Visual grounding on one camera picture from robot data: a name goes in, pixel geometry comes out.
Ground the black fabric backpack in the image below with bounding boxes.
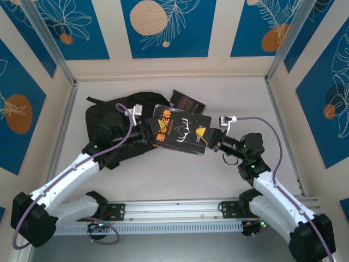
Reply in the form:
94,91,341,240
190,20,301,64
85,91,175,171

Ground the black book with gold print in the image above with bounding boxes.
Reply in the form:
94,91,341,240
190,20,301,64
146,103,213,157

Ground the black paperback with torn cover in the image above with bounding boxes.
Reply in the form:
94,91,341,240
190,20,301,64
170,88,207,115

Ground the thin black wire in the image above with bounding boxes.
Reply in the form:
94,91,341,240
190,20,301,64
221,152,238,165

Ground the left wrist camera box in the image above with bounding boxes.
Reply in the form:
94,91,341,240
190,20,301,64
124,103,144,125

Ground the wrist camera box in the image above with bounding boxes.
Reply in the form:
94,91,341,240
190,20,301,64
219,115,238,134
124,103,144,125

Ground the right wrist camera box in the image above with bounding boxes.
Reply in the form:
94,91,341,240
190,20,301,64
219,115,238,134

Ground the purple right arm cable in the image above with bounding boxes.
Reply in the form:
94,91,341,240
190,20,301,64
236,116,333,262

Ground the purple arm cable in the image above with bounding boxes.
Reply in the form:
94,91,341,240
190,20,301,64
13,103,137,249
236,116,333,262

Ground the aluminium side rail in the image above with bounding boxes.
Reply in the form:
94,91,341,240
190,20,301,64
264,76,306,197
40,80,80,203

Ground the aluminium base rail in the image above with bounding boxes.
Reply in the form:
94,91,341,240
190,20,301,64
23,196,325,225

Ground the white slotted cable duct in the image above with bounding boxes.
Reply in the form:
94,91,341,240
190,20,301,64
34,221,244,237

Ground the aluminium frame post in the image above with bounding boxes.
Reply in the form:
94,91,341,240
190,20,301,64
19,0,79,86
266,0,321,82

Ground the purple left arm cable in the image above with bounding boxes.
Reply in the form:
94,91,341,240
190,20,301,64
13,103,137,249

